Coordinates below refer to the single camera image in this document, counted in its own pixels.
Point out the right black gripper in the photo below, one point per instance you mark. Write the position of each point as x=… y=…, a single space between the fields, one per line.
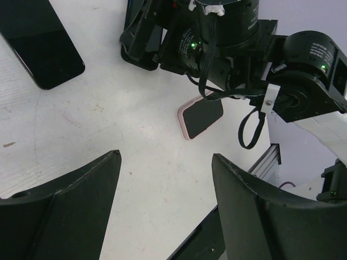
x=160 y=34

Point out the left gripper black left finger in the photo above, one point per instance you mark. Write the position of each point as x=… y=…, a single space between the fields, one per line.
x=65 y=218

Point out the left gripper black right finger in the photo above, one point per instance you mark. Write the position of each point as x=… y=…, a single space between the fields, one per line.
x=261 y=221

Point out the black phone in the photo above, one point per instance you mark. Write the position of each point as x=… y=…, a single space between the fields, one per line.
x=36 y=35

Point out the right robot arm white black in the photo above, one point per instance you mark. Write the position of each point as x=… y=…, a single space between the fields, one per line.
x=228 y=52

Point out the phone in pink case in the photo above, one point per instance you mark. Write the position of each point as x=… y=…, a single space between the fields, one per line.
x=197 y=115

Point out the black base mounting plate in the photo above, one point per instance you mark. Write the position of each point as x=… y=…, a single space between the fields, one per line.
x=205 y=242

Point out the aluminium frame rail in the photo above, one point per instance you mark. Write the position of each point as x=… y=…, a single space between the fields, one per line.
x=266 y=167

